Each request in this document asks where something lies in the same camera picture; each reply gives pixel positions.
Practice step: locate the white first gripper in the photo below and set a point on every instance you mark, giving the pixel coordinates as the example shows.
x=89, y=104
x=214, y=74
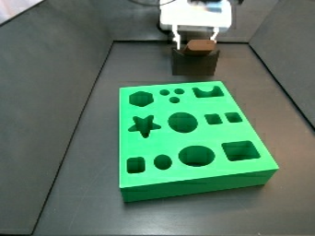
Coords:
x=194, y=16

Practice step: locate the green shape-sorter fixture block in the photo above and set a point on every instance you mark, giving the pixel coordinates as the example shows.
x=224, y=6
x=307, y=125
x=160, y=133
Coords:
x=185, y=142

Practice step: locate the black curved holder stand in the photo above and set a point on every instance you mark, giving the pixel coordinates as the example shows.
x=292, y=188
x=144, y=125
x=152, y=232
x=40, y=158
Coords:
x=193, y=65

